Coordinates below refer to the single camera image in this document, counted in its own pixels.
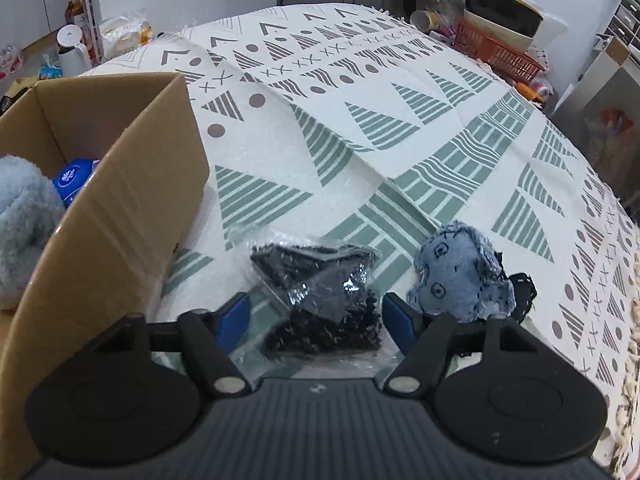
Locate brown cardboard box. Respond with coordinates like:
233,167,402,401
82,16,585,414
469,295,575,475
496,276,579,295
1,73,209,479

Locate black and cream bowl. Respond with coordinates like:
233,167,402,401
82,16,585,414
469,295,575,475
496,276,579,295
463,0,544,52

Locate red plastic basket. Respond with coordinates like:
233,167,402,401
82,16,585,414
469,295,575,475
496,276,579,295
454,18,542,84

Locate grey fluffy plush toy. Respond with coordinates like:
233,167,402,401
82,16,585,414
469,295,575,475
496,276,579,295
0,155,65,310

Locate yellow white snack bag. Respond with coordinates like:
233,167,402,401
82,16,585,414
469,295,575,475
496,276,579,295
99,13,153,60

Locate white kettle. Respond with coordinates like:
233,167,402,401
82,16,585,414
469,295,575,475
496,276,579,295
56,25,92,77

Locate blue tissue pack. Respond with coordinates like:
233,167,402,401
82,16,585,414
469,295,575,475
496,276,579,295
52,158,100,208

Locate black fabric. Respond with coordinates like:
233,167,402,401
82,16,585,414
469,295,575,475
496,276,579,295
230,226,400,382

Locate patterned white green blanket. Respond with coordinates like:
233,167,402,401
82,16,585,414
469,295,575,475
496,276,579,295
98,4,639,479

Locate blue denim fabric patch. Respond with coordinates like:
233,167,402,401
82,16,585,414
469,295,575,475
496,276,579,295
407,220,537,324

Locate white desk with shelves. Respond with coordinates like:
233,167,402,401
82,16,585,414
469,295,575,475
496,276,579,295
552,37,639,202

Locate small drawer organizer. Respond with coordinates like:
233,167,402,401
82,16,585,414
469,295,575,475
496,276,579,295
605,0,640,50

